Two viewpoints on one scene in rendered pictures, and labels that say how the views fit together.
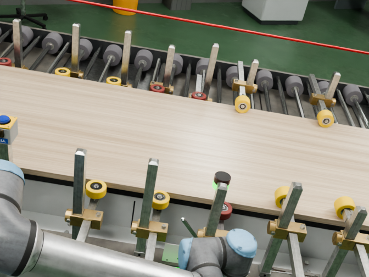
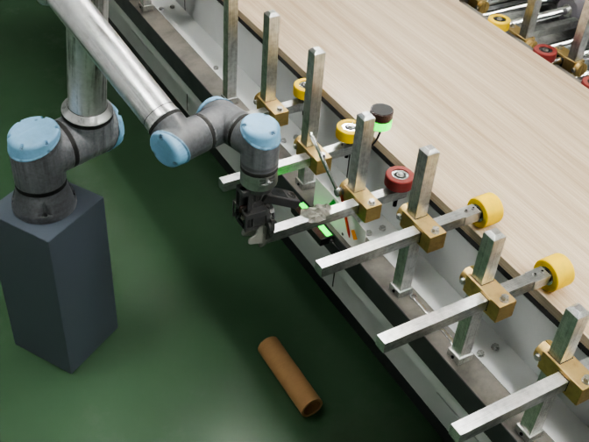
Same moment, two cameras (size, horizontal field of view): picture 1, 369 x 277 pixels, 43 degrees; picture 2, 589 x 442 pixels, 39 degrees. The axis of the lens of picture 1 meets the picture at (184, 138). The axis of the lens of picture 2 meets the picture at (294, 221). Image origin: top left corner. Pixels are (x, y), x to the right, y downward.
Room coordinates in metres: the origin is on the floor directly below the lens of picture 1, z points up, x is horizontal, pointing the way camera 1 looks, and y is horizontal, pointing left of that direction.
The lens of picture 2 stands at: (0.22, -1.61, 2.26)
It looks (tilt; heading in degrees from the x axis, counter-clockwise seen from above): 41 degrees down; 59
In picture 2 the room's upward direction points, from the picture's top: 5 degrees clockwise
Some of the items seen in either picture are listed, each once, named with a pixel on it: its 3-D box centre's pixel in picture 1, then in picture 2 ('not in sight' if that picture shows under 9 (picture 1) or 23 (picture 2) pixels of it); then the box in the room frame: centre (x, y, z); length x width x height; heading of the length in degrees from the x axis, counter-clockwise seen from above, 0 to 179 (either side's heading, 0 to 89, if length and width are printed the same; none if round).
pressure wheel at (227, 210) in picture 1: (219, 216); (397, 189); (1.38, -0.20, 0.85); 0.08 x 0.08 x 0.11
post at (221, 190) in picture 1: (210, 232); (356, 188); (1.27, -0.16, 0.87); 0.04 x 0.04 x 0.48; 2
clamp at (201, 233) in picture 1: (214, 237); (360, 199); (1.27, -0.18, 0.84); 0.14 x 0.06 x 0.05; 92
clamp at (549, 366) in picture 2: not in sight; (564, 370); (1.30, -0.93, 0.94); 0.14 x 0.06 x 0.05; 92
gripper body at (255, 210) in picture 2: not in sight; (254, 203); (0.93, -0.22, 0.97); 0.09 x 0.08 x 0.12; 2
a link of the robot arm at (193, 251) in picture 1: (201, 256); (223, 123); (0.89, -0.11, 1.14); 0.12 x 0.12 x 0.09; 18
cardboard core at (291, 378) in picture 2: not in sight; (289, 375); (1.16, -0.08, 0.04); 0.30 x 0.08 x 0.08; 92
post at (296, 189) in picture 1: (279, 232); (414, 226); (1.28, -0.41, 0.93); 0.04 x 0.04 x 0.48; 2
